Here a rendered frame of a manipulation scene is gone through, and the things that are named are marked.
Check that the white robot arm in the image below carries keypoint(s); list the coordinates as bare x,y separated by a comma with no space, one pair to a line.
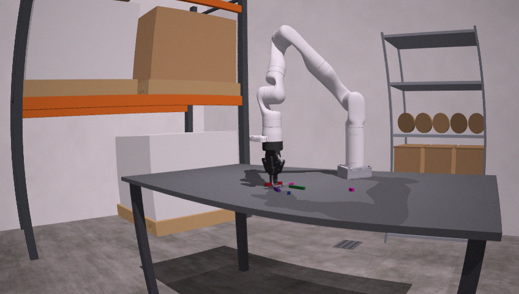
321,70

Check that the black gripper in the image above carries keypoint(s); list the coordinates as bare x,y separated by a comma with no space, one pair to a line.
273,157

